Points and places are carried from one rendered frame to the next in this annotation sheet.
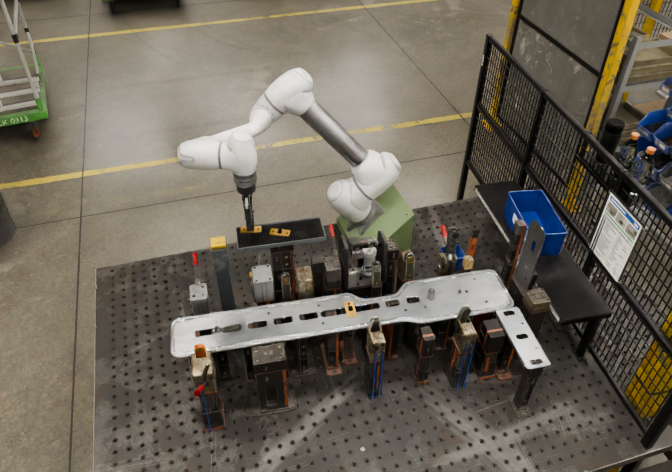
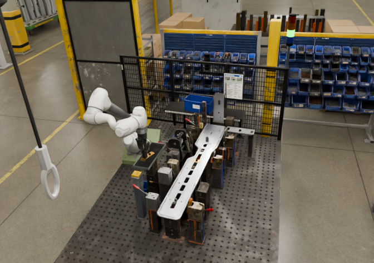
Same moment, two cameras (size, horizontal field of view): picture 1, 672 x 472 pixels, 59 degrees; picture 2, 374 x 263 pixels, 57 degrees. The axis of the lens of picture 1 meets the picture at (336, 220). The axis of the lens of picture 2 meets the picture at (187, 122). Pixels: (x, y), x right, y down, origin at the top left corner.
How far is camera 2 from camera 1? 209 cm
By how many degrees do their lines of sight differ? 47
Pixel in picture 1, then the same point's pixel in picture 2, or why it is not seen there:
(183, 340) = (172, 213)
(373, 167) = not seen: hidden behind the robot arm
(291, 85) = (103, 95)
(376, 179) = not seen: hidden behind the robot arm
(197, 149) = (128, 123)
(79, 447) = not seen: outside the picture
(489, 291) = (215, 128)
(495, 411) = (248, 161)
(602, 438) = (272, 146)
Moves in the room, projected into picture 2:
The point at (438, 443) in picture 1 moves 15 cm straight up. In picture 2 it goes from (252, 179) to (252, 167)
